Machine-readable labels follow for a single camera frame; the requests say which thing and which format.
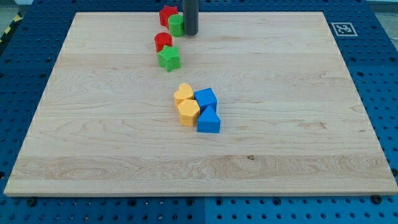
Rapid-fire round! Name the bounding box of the red star block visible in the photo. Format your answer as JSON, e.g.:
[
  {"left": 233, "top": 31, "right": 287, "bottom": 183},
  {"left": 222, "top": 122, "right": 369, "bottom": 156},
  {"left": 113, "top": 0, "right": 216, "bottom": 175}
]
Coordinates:
[{"left": 159, "top": 5, "right": 178, "bottom": 28}]

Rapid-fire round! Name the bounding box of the green star block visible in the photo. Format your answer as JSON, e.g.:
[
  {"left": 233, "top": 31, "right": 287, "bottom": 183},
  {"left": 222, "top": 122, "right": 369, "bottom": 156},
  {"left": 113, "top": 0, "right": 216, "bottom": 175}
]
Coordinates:
[{"left": 157, "top": 45, "right": 181, "bottom": 72}]

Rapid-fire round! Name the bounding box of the yellow hexagon block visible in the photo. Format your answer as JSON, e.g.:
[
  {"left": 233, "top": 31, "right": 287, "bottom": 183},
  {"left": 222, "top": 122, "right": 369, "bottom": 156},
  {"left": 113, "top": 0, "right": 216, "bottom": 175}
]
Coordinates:
[{"left": 177, "top": 99, "right": 200, "bottom": 127}]

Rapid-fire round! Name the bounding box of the blue triangle block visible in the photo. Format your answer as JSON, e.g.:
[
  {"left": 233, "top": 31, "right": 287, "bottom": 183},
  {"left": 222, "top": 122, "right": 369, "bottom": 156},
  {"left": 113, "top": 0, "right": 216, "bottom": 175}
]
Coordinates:
[{"left": 197, "top": 106, "right": 221, "bottom": 133}]

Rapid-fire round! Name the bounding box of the blue cube block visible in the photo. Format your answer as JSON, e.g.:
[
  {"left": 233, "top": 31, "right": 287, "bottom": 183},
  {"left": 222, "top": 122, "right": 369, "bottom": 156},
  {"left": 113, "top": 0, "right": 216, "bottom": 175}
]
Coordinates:
[{"left": 194, "top": 88, "right": 218, "bottom": 113}]

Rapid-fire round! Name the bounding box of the yellow heart block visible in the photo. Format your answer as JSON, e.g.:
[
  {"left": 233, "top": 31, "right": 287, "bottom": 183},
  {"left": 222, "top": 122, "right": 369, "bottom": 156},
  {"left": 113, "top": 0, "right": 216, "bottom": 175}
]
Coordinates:
[{"left": 174, "top": 83, "right": 194, "bottom": 108}]

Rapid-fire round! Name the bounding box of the light wooden board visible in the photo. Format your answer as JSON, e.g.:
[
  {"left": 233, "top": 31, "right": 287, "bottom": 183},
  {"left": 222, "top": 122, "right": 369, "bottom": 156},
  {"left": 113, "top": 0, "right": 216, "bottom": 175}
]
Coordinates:
[{"left": 4, "top": 12, "right": 397, "bottom": 197}]

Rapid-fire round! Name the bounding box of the red cylinder block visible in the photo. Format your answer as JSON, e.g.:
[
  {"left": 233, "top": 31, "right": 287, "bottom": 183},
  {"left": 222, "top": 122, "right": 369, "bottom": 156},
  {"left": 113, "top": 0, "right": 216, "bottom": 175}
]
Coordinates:
[{"left": 154, "top": 32, "right": 173, "bottom": 52}]

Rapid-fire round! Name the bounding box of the green cylinder block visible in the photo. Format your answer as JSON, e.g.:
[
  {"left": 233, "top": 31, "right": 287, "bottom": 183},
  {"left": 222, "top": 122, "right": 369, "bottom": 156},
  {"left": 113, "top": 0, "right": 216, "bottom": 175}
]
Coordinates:
[{"left": 168, "top": 14, "right": 185, "bottom": 37}]

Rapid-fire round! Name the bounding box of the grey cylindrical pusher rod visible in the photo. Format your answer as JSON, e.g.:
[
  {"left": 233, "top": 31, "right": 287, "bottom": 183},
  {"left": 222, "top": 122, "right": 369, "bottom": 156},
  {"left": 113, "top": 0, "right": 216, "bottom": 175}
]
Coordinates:
[{"left": 182, "top": 0, "right": 200, "bottom": 35}]

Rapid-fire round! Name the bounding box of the white fiducial marker tag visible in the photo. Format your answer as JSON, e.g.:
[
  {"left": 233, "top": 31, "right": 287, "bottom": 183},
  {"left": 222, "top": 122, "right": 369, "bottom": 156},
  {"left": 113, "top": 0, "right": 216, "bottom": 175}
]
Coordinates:
[{"left": 331, "top": 22, "right": 358, "bottom": 37}]

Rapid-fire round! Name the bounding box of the black board bolt left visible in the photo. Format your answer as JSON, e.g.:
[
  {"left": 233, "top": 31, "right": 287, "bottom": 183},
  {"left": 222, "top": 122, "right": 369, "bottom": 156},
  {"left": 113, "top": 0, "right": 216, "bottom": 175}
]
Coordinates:
[{"left": 26, "top": 197, "right": 37, "bottom": 207}]

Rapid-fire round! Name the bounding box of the black board bolt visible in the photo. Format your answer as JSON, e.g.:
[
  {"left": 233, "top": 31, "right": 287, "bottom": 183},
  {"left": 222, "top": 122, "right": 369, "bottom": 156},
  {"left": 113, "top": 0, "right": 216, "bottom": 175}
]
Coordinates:
[
  {"left": 371, "top": 195, "right": 383, "bottom": 205},
  {"left": 26, "top": 197, "right": 37, "bottom": 207}
]

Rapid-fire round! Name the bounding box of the black board bolt right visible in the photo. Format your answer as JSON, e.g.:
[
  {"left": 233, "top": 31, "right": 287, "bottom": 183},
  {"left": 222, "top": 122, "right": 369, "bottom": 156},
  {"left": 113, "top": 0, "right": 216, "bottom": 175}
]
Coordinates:
[{"left": 371, "top": 195, "right": 383, "bottom": 205}]

